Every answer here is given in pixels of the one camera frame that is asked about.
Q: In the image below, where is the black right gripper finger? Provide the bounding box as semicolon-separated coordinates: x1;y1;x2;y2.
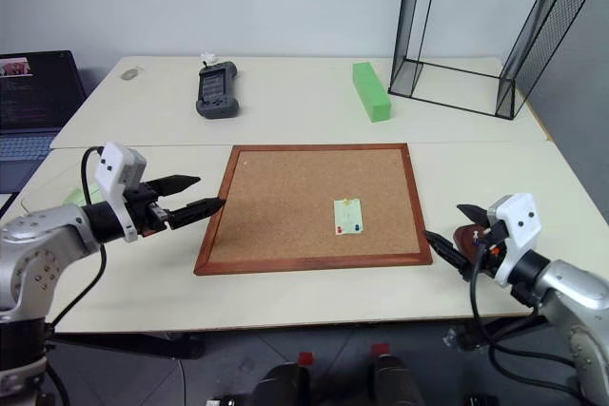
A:
456;203;492;228
423;230;473;282

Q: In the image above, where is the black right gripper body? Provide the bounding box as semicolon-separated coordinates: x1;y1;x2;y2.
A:
467;219;506;282

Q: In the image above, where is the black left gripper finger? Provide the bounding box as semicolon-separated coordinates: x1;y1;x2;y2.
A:
168;197;226;231
151;175;202;198

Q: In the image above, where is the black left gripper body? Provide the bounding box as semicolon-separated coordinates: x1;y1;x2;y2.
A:
123;181;173;237

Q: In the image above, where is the wood-framed cork board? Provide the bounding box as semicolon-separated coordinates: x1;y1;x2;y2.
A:
193;142;435;278

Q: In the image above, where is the pale green paper note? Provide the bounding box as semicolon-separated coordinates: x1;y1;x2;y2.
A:
332;197;364;237

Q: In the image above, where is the small brown wooden dish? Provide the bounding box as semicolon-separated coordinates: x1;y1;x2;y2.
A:
451;223;491;265

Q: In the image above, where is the pale green sticky pad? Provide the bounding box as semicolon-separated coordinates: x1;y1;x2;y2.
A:
63;184;104;208

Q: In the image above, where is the grey handheld controller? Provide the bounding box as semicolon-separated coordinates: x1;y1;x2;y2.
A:
194;61;241;120

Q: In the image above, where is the dark rounded shape red tag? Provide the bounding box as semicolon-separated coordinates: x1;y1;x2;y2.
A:
250;352;316;406
369;342;425;406

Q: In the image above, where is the green rectangular foam block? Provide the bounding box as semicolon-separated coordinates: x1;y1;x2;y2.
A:
351;61;393;124

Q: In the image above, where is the open dark laptop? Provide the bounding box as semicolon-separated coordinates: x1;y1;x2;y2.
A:
0;49;88;194

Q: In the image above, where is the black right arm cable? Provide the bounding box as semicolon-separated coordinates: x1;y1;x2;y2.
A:
467;227;580;406

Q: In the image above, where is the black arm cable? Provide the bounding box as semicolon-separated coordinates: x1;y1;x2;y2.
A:
467;227;580;406
45;145;107;332

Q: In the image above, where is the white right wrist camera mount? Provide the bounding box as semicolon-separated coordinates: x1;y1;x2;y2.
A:
484;192;543;288

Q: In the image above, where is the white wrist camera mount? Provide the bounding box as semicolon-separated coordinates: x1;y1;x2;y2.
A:
484;192;543;288
93;141;147;243

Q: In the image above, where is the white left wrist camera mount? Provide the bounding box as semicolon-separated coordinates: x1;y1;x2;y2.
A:
93;141;147;243

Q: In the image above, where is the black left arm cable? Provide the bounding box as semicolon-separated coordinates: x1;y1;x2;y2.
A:
45;145;107;332

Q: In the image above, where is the black wire mesh basket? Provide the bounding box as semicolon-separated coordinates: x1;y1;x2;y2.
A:
386;0;598;122

